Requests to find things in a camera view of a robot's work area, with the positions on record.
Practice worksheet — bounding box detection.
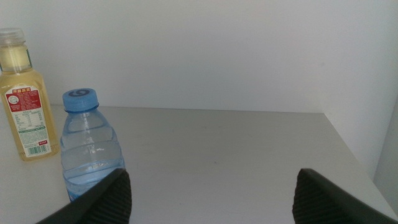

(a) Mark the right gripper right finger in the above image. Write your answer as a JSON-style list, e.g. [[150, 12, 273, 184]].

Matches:
[[291, 168, 398, 224]]

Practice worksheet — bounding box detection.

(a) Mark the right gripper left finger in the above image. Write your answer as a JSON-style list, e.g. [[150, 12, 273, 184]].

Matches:
[[35, 168, 133, 224]]

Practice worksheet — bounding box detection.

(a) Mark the clear water bottle blue cap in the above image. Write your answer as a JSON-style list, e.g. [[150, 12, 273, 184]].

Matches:
[[60, 88, 126, 202]]

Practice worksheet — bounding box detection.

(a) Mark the yellow tea bottle white cap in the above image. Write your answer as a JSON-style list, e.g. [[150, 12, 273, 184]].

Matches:
[[0, 27, 60, 162]]

